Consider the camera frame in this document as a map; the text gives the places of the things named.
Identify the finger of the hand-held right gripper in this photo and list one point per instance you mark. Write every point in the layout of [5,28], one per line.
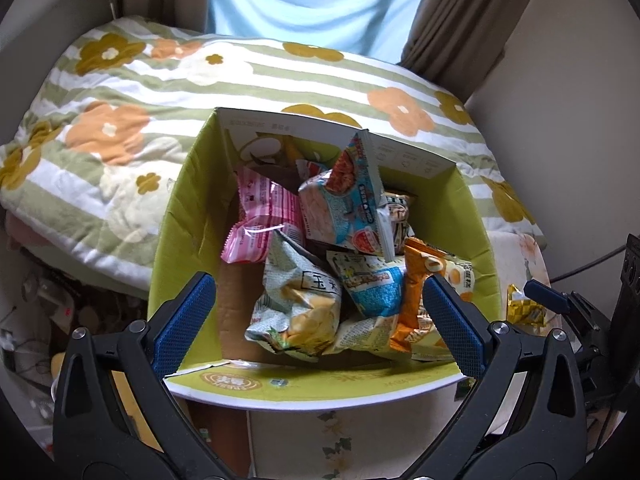
[547,296]

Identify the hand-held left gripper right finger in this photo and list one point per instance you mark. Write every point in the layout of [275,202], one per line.
[452,330]

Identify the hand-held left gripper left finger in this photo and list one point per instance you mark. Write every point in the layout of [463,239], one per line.
[185,325]

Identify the yellow checkered small packet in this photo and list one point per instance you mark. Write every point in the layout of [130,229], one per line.
[525,312]

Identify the clear orange snack bag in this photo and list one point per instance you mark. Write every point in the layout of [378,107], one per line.
[417,310]

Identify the orange yellow cake packet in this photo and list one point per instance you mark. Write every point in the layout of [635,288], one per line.
[457,277]

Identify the blue white snack packet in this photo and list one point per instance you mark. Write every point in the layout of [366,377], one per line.
[372,287]

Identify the pink striped snack packet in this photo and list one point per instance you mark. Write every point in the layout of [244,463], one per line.
[250,245]

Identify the yellow-green cardboard box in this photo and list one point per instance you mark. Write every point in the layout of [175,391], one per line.
[200,210]

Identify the white yellow chips packet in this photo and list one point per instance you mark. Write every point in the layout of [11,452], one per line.
[300,305]

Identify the brown white snack packet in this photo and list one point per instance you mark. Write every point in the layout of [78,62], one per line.
[399,217]

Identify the pink white snack packet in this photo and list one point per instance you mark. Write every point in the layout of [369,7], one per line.
[260,195]

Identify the large light blue snack packet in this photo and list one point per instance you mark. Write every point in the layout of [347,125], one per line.
[340,205]

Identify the floral tablecloth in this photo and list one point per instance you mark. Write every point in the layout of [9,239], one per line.
[300,440]

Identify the floral striped blanket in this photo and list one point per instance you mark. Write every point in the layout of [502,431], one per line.
[125,85]

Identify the grey bed headboard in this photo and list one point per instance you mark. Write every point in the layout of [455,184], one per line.
[50,25]

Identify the light blue window cloth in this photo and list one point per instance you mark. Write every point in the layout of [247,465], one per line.
[310,5]

